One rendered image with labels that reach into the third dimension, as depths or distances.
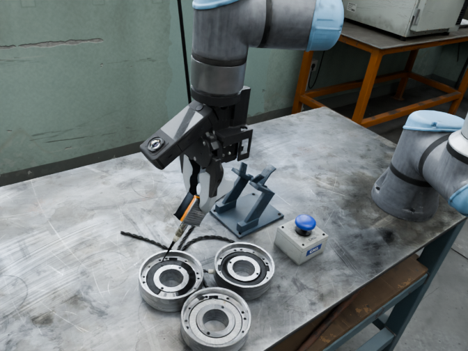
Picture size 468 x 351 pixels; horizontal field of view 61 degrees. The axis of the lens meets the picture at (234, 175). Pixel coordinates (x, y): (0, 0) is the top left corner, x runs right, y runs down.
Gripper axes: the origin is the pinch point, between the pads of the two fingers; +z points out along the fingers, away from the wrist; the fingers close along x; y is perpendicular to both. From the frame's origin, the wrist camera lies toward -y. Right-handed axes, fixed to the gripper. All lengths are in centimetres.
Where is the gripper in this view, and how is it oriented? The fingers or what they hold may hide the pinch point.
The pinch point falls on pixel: (196, 203)
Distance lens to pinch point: 67.0
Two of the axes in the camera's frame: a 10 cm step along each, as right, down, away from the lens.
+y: 7.7, -2.9, 5.8
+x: -6.3, -4.9, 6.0
